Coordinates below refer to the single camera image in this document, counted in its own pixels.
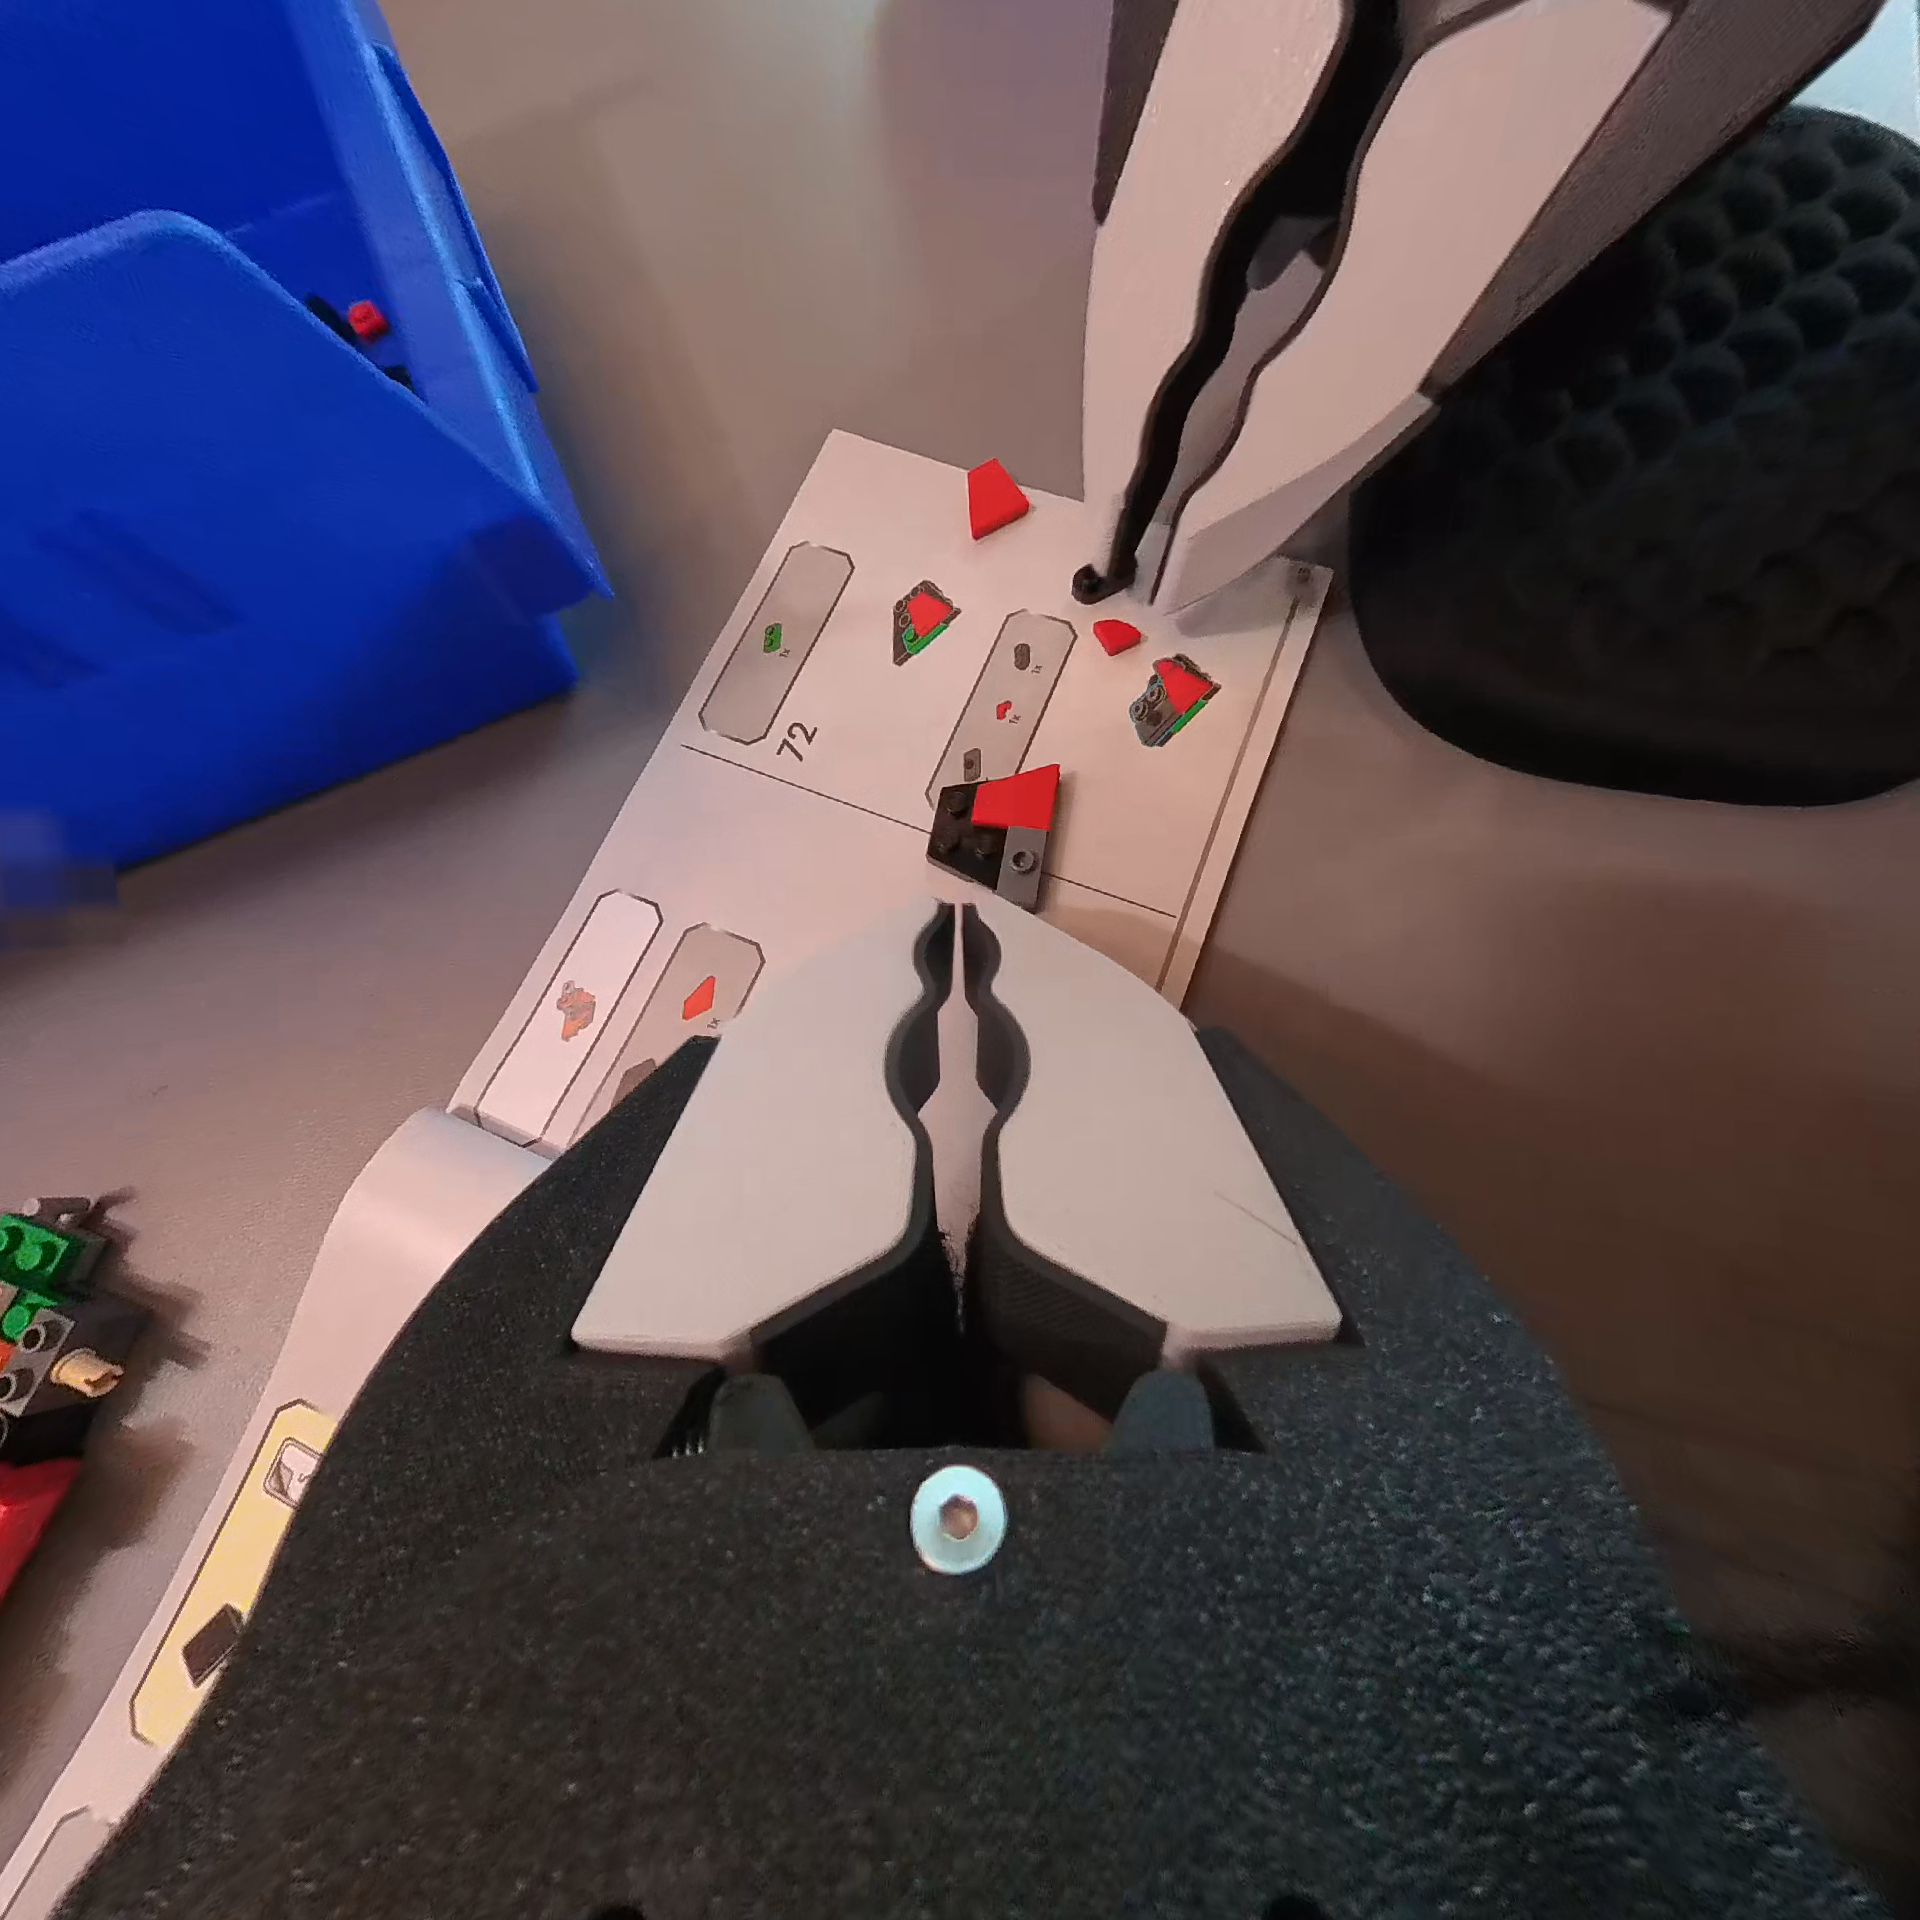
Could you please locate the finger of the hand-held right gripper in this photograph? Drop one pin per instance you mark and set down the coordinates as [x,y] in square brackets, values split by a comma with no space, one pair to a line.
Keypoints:
[1184,195]
[1424,268]

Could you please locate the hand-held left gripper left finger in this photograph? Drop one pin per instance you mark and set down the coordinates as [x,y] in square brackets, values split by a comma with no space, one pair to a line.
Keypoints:
[796,1182]

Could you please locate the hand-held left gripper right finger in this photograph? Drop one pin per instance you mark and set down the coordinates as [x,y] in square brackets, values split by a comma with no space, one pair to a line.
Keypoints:
[1156,1182]

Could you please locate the black and red brick assembly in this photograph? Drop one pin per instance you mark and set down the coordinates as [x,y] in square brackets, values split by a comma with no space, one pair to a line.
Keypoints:
[967,850]

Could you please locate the small black brick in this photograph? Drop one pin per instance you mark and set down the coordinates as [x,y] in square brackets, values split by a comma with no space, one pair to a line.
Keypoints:
[1089,581]

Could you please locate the small red rounded tile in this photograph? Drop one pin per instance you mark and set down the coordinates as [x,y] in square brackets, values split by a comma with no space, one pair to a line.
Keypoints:
[1119,637]

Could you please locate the white building instruction booklet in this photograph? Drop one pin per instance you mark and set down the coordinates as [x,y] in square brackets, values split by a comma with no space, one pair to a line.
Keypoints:
[840,840]

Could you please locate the red sloped brick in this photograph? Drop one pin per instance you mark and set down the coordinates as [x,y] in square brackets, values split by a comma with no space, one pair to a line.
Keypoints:
[991,504]

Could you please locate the red brick-built toy car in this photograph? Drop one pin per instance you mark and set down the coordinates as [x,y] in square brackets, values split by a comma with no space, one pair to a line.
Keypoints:
[44,1321]

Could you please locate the blue bin with divider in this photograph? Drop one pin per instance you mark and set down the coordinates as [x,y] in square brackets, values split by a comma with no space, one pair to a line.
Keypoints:
[224,601]

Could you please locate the pile of loose toy bricks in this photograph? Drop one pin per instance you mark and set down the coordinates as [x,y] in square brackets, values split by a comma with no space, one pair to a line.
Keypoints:
[363,318]

